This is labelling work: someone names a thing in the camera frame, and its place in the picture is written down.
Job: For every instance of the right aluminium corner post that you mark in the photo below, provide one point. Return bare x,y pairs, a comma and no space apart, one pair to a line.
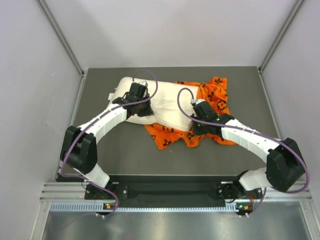
293,13

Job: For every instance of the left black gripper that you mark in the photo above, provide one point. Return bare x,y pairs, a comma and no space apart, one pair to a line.
147,111

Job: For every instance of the aluminium corner post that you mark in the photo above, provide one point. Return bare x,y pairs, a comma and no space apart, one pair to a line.
293,13
60,35

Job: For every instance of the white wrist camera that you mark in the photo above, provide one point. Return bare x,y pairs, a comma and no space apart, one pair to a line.
197,101
143,83

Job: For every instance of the aluminium frame rail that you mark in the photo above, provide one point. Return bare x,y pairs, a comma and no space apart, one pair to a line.
74,191

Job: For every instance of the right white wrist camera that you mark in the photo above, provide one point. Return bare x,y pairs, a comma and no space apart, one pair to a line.
197,101

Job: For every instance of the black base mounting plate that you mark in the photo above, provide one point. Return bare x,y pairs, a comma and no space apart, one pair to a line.
179,190

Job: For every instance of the orange patterned pillowcase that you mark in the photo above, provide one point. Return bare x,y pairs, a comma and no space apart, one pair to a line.
215,92

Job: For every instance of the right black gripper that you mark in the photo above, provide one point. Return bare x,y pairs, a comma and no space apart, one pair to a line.
197,131

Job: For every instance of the left aluminium corner post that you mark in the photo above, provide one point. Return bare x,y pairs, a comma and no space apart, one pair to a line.
60,35

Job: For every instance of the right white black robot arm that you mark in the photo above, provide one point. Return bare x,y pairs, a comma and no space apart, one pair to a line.
283,160

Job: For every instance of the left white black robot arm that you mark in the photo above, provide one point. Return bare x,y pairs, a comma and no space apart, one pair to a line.
79,149

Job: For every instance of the grey slotted cable duct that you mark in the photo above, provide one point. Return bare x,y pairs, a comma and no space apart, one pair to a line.
103,207

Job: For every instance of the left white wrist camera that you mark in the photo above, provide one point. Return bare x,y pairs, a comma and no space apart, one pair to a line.
143,83

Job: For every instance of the white pillow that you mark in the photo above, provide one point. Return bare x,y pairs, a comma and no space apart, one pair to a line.
165,106

